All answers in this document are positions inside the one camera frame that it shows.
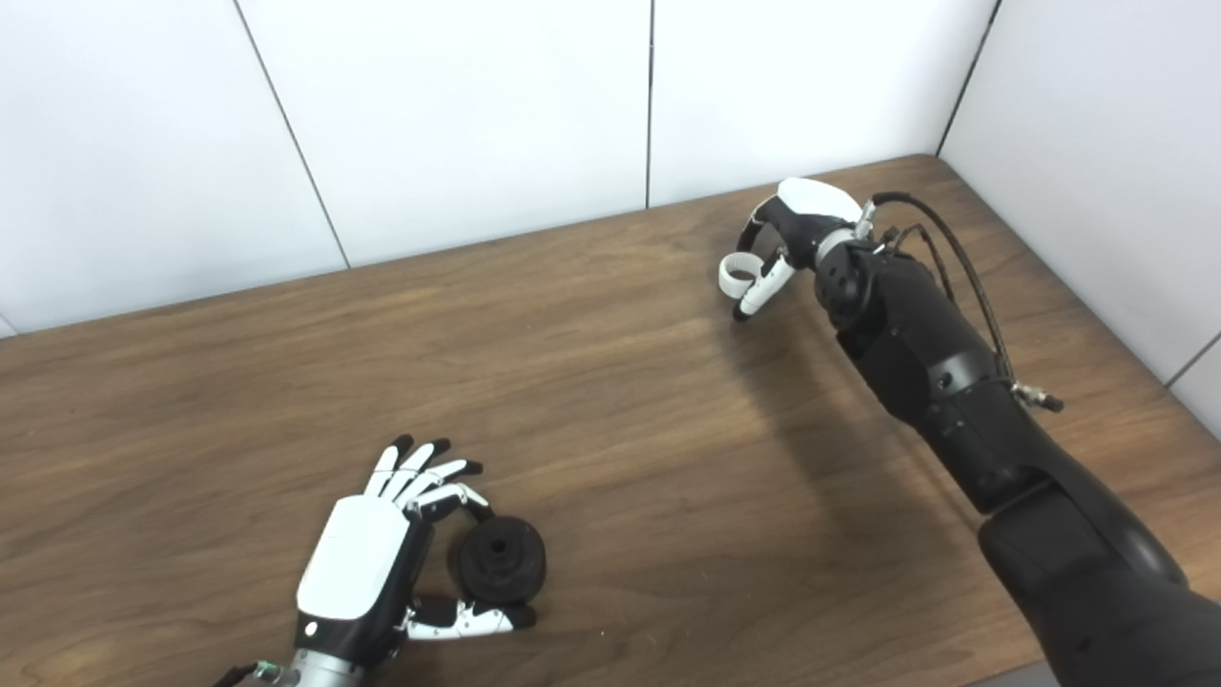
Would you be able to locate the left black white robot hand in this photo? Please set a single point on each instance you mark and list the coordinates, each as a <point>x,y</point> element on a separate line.
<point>355,563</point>

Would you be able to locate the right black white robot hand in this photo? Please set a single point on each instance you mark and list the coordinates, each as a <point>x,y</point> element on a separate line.
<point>811,205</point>

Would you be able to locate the round black gear part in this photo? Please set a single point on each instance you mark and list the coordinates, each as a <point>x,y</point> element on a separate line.
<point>499,561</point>

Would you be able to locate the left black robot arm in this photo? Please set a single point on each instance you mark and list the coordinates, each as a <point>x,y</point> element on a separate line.
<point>322,673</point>

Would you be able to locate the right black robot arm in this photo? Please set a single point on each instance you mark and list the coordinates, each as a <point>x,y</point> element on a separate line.
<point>954,382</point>

